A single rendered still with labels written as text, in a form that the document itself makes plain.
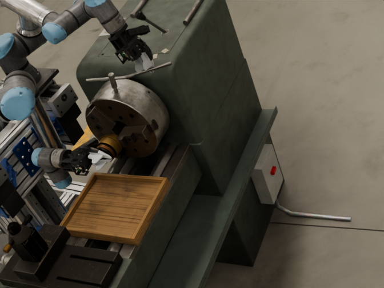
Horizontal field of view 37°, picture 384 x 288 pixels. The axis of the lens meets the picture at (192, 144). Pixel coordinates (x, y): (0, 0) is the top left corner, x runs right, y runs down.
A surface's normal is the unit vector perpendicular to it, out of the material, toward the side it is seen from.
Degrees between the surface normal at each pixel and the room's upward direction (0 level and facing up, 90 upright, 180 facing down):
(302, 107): 0
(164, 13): 0
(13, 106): 89
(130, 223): 0
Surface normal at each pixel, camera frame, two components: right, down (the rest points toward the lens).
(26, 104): 0.31, 0.52
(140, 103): 0.47, -0.44
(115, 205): -0.32, -0.72
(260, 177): -0.37, 0.69
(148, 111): 0.64, -0.29
